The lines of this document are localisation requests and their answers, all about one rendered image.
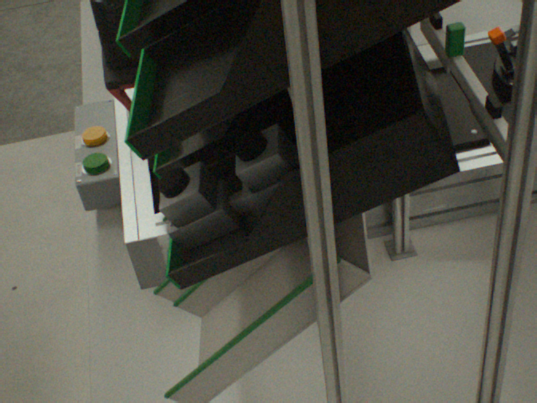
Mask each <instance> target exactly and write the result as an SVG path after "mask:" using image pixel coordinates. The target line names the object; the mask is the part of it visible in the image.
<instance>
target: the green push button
mask: <svg viewBox="0 0 537 403"><path fill-rule="evenodd" d="M82 165H83V168H84V170H85V172H87V173H89V174H97V173H100V172H102V171H103V170H105V169H106V168H107V167H108V165H109V159H108V157H107V156H106V155H105V154H103V153H94V154H90V155H88V156H87V157H86V158H85V159H84V160H83V162H82Z"/></svg>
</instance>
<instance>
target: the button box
mask: <svg viewBox="0 0 537 403"><path fill-rule="evenodd" d="M92 126H101V127H103V128H105V130H106V133H107V139H106V140H105V141H104V142H103V143H101V144H99V145H96V146H88V145H86V144H85V143H84V142H83V140H82V134H83V132H84V131H85V130H87V129H88V128H90V127H92ZM74 130H75V185H76V188H77V190H78V194H79V196H80V199H81V201H82V204H83V206H84V209H85V211H91V210H96V209H102V208H106V207H110V206H115V205H121V204H122V200H121V179H120V169H119V157H118V147H117V126H116V115H115V105H114V99H110V100H105V101H101V102H94V103H90V104H85V105H81V106H75V107H74ZM94 153H103V154H105V155H106V156H107V157H108V159H109V165H108V167H107V168H106V169H105V170H103V171H102V172H100V173H97V174H89V173H87V172H85V170H84V168H83V165H82V162H83V160H84V159H85V158H86V157H87V156H88V155H90V154H94Z"/></svg>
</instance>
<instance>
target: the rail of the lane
mask: <svg viewBox="0 0 537 403"><path fill-rule="evenodd" d="M133 90H134V88H132V89H127V90H125V92H126V93H127V94H128V96H129V98H130V99H131V101H132V98H133ZM114 105H115V115H116V126H117V147H118V157H119V169H120V179H121V200H122V211H123V222H124V233H125V245H126V248H127V250H128V253H129V257H130V260H131V262H132V265H133V268H134V271H135V274H136V276H137V280H138V283H139V285H140V287H141V289H148V288H152V287H156V286H159V285H160V284H161V283H162V282H163V281H164V280H165V279H166V278H167V277H166V276H165V273H166V266H165V261H164V258H163V255H162V252H161V247H160V245H159V242H158V240H157V232H156V224H155V218H154V214H156V213H160V210H159V205H160V194H159V189H158V180H157V176H156V175H155V174H154V173H153V165H154V159H155V155H154V156H152V157H151V158H148V159H146V160H144V161H142V160H141V159H140V158H139V157H138V156H137V155H136V154H135V153H134V152H133V151H132V150H131V149H130V148H129V147H128V146H127V145H126V144H125V143H124V140H125V132H126V127H127V123H128V119H129V111H128V110H127V109H126V108H125V107H124V106H123V105H122V104H121V103H120V102H119V101H118V100H117V99H116V98H114Z"/></svg>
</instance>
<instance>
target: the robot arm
mask: <svg viewBox="0 0 537 403"><path fill-rule="evenodd" d="M89 2H90V5H91V9H92V12H93V18H94V21H95V24H96V27H97V30H98V37H99V40H100V43H101V58H102V68H103V74H104V83H105V87H106V89H107V90H108V91H109V92H110V93H111V94H112V95H113V96H114V97H115V98H116V99H117V100H118V101H119V102H120V103H121V104H122V105H123V106H124V107H125V108H126V109H127V110H128V111H130V107H131V102H132V101H131V99H130V98H129V96H128V94H127V93H126V92H125V90H127V89H132V88H134V86H135V81H136V76H137V69H138V65H139V61H140V56H141V55H140V56H139V57H137V58H135V59H133V60H132V59H131V58H129V57H128V56H127V55H126V53H125V52H124V51H123V50H122V49H121V47H120V46H119V45H118V44H117V43H116V38H117V32H118V28H119V25H120V21H121V15H122V11H123V8H124V5H125V0H89Z"/></svg>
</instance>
